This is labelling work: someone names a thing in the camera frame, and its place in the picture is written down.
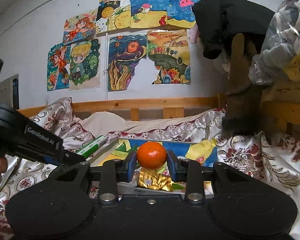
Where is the grey tray with drawing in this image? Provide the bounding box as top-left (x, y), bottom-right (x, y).
top-left (88, 138), bottom-right (217, 195)

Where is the green white stick pack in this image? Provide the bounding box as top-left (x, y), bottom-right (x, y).
top-left (76, 135), bottom-right (108, 160)

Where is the gold foil snack bag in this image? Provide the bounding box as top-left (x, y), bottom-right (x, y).
top-left (138, 168), bottom-right (173, 192)

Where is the orange tangerine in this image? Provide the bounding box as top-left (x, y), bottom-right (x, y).
top-left (136, 141), bottom-right (167, 170)

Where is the beige pillow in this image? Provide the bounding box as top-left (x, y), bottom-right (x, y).
top-left (76, 112), bottom-right (204, 137)

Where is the anime girl drawing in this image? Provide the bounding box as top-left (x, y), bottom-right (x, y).
top-left (46, 43), bottom-right (71, 91)

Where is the blond child drawing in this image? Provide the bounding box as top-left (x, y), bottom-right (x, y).
top-left (69, 38), bottom-right (101, 90)

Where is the floral satin bedspread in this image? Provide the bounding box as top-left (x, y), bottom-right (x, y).
top-left (0, 96), bottom-right (300, 240)

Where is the wooden side shelf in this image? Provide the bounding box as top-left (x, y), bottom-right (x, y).
top-left (260, 81), bottom-right (300, 141)

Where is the starry night drawing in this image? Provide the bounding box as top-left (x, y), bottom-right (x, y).
top-left (108, 33), bottom-right (147, 92)

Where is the landscape hill drawing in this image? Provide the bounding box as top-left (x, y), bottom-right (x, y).
top-left (147, 30), bottom-right (191, 85)

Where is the flying girl drawing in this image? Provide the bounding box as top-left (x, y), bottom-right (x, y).
top-left (62, 9), bottom-right (97, 44)

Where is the clear plastic bag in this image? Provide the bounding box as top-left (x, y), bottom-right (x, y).
top-left (249, 0), bottom-right (300, 85)

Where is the pineapple drawing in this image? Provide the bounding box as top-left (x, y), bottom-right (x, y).
top-left (96, 0), bottom-right (131, 34)

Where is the black hanging garment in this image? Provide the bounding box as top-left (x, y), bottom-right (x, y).
top-left (192, 0), bottom-right (274, 60)

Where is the underwater fish drawing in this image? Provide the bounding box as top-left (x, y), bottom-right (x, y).
top-left (130, 0), bottom-right (200, 29)

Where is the grey wall panel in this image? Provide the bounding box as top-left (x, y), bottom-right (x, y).
top-left (0, 74), bottom-right (19, 110)

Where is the wooden bed frame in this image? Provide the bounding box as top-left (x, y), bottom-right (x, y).
top-left (16, 93), bottom-right (227, 122)

